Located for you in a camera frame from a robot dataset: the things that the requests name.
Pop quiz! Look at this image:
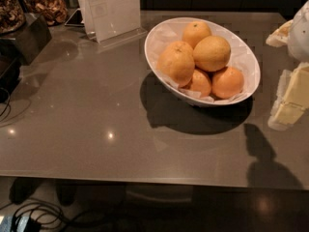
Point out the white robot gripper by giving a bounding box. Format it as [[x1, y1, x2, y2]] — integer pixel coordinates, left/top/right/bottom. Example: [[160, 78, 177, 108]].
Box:
[[266, 0, 309, 131]]

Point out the yellowish orange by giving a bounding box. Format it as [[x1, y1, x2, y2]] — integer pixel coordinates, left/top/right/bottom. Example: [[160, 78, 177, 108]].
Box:
[[193, 36, 231, 72]]

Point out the white paper bowl liner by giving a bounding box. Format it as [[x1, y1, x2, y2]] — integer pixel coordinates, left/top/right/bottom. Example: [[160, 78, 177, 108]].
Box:
[[151, 22, 258, 103]]

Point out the white oval bowl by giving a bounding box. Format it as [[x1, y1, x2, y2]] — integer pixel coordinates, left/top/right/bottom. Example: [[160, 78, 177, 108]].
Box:
[[143, 16, 262, 108]]

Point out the bottom right orange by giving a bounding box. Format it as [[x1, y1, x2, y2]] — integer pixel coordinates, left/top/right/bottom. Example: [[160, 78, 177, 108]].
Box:
[[211, 67, 244, 99]]

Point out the bottom middle orange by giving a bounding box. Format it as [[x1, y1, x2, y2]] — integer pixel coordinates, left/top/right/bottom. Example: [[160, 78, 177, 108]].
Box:
[[184, 69, 211, 98]]

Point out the top back orange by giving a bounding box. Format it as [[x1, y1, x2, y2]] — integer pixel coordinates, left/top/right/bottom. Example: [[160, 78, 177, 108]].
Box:
[[182, 20, 211, 47]]

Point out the left large orange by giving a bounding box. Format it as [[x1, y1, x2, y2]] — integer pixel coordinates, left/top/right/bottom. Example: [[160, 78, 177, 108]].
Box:
[[156, 41, 195, 87]]

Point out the clear acrylic sign holder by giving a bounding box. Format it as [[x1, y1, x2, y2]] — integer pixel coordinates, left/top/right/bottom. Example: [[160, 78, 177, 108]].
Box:
[[78, 0, 147, 43]]

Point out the glass jar of dried snacks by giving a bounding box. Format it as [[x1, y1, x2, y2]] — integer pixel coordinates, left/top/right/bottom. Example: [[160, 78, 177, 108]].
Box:
[[23, 0, 68, 26]]

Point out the black box stand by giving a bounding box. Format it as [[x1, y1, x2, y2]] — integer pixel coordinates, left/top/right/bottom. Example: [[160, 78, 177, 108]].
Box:
[[0, 13, 52, 66]]

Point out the glass jar of nuts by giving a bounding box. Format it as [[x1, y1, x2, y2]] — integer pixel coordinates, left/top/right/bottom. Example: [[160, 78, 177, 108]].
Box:
[[0, 0, 26, 34]]

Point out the black cable on floor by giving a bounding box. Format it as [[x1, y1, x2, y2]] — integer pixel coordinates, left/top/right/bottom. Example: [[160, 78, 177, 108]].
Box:
[[0, 196, 107, 232]]

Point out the black cable at left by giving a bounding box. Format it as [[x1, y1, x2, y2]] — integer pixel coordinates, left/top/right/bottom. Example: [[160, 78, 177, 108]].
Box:
[[0, 86, 12, 118]]

